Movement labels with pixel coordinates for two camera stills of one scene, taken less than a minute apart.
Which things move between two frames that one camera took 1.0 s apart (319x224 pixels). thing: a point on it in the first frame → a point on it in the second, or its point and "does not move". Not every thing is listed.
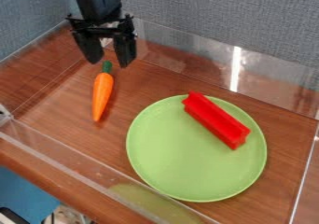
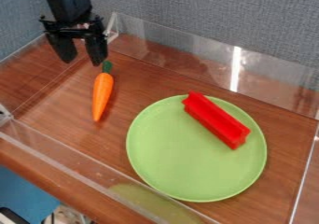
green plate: [182, 161] does not move
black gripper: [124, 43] → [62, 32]
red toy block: [229, 129] does not move
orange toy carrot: [103, 83] does not move
